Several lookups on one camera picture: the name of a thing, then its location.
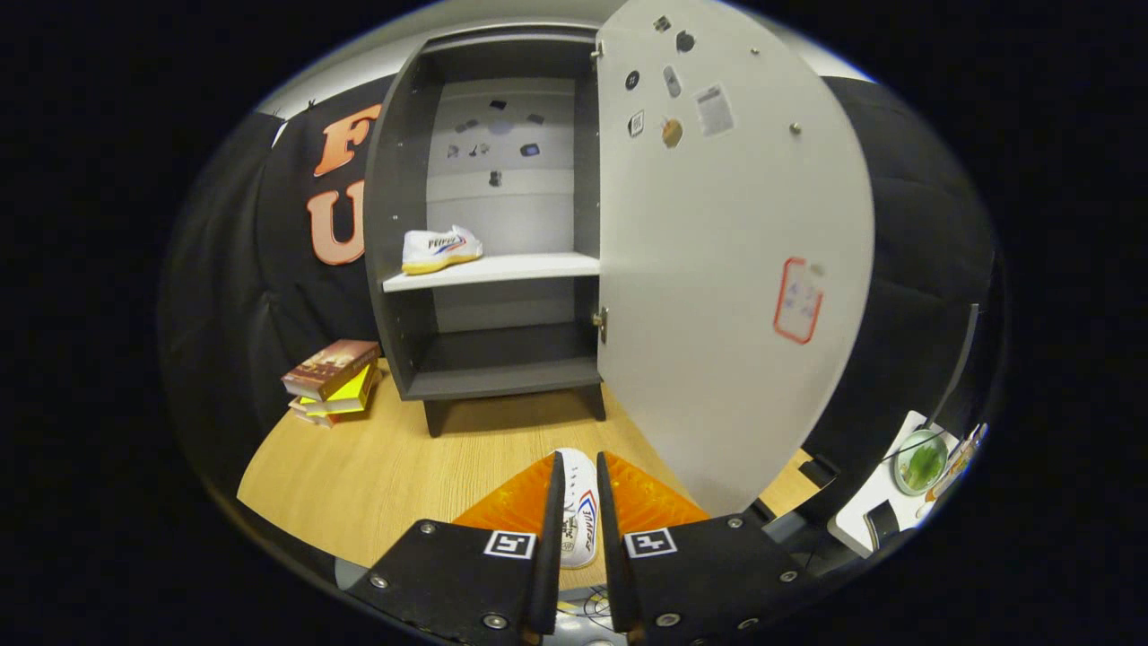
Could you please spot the white side table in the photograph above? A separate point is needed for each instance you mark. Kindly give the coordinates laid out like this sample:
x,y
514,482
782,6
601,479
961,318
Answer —
x,y
874,498

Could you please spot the reddish thin book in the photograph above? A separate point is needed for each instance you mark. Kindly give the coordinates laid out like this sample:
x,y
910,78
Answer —
x,y
314,417

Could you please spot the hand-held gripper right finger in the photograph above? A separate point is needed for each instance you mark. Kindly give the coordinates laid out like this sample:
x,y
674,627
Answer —
x,y
614,574

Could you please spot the black backdrop cloth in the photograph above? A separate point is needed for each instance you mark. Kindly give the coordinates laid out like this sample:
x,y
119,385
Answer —
x,y
915,269

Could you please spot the yellow book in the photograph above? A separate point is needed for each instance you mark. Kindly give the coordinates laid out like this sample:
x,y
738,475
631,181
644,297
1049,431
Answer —
x,y
350,395

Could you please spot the brown book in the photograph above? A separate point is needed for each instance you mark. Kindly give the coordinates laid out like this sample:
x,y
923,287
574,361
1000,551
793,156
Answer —
x,y
327,363

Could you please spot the dark metal stand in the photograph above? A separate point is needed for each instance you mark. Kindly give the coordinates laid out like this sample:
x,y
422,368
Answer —
x,y
960,359

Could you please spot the beige shoe cabinet door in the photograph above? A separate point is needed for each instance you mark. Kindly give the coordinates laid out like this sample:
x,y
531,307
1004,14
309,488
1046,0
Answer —
x,y
717,314

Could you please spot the green bowl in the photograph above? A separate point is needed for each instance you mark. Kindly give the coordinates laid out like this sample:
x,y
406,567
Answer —
x,y
922,465

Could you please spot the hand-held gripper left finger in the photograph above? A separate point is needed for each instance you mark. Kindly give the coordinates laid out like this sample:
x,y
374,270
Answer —
x,y
549,556

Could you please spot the white canvas shoe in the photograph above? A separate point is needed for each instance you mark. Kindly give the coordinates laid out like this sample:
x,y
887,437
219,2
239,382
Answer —
x,y
581,520
435,249

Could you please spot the grey shoe cabinet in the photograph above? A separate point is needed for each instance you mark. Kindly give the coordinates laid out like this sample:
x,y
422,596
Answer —
x,y
395,179

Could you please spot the small black device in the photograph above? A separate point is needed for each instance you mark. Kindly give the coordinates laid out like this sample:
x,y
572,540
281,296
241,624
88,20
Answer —
x,y
883,523

